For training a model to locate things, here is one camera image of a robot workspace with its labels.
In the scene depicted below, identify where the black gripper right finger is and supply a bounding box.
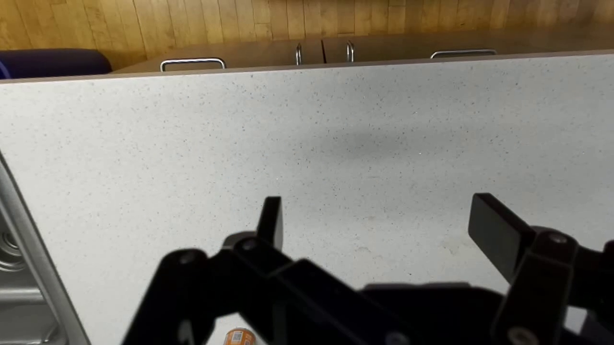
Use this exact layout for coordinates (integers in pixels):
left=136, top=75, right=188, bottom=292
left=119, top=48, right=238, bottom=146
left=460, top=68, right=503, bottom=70
left=466, top=192, right=614, bottom=345

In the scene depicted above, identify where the wooden base cabinet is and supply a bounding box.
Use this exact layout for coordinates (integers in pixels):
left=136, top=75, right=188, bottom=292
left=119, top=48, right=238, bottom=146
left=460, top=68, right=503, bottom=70
left=105, top=29, right=614, bottom=77

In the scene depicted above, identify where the small orange spice bottle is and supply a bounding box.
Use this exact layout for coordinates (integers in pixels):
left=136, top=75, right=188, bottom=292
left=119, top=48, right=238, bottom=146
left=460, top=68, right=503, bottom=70
left=222, top=326, right=257, bottom=345

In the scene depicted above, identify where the blue bin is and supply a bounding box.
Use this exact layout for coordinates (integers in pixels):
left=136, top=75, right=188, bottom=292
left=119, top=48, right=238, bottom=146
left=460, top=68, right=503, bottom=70
left=0, top=48, right=115, bottom=83

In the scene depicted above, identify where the metal drawer handle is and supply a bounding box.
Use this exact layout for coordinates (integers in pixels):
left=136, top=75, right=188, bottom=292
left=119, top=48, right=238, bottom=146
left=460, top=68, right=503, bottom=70
left=428, top=48, right=501, bottom=64
left=157, top=56, right=230, bottom=75

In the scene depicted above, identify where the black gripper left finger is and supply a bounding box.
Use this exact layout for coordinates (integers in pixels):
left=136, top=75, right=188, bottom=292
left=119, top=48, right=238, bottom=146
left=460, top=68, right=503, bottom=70
left=121, top=196, right=412, bottom=345

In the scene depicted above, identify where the stainless steel double sink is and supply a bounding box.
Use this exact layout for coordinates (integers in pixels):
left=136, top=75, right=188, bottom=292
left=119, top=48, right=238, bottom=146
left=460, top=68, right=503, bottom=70
left=0, top=152, right=92, bottom=345

